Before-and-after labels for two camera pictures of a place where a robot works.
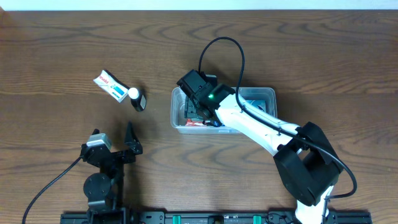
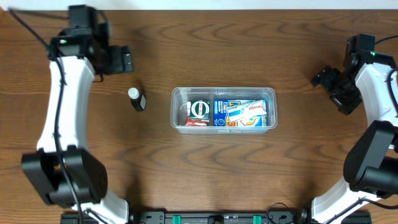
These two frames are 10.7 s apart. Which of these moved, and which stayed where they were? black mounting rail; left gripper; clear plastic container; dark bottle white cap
Moved: left gripper
Stayed: dark bottle white cap; clear plastic container; black mounting rail
